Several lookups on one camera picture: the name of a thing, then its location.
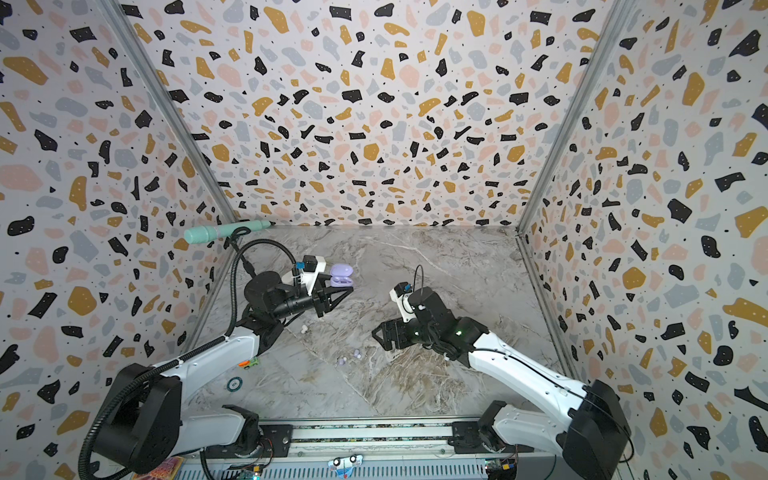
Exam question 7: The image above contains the purple charging case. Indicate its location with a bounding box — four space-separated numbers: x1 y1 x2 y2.
329 263 354 288

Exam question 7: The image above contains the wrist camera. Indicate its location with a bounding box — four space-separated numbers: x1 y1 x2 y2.
389 282 416 323
298 255 326 295

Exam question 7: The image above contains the black microphone stand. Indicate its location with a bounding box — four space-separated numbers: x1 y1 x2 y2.
228 226 257 285

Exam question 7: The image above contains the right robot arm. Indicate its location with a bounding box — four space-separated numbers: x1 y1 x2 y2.
372 282 631 479

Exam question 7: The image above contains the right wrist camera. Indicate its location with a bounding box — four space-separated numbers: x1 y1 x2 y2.
389 282 416 323

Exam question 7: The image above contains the small toy car sticker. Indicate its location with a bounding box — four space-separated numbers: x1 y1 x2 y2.
328 454 364 479

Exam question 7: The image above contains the corner aluminium profile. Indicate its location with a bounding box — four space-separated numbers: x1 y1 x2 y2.
517 0 636 236
96 1 236 223

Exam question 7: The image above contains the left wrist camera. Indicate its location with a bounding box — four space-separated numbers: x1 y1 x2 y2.
298 255 326 295

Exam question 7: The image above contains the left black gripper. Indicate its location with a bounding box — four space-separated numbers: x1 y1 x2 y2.
275 276 355 323

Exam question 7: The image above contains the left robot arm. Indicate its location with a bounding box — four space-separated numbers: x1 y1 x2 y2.
78 264 354 479

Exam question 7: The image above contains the colourful card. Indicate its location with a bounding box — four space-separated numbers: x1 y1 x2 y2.
132 456 184 480

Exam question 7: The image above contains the green toy car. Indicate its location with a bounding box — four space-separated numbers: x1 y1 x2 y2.
238 357 259 369

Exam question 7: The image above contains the right corner aluminium profile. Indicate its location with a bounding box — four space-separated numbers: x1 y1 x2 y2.
517 0 636 236

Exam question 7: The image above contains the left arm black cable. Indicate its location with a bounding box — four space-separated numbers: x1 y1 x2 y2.
77 238 298 480

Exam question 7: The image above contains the left corner aluminium profile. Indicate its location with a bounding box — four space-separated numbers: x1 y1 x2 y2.
96 1 236 223

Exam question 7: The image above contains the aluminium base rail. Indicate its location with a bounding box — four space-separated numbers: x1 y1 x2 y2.
107 415 631 480

